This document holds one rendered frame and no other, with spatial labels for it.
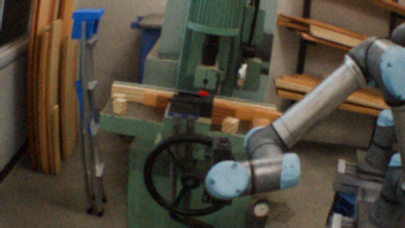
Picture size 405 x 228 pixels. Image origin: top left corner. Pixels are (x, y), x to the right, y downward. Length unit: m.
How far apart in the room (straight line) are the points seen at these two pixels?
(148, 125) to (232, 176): 0.71
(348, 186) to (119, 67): 2.74
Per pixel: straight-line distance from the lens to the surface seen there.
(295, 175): 0.96
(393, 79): 0.94
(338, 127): 4.31
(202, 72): 1.63
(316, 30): 3.54
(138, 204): 1.72
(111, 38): 4.04
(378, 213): 1.35
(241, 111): 1.71
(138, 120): 1.58
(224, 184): 0.91
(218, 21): 1.56
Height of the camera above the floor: 1.46
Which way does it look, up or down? 19 degrees down
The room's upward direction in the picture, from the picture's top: 9 degrees clockwise
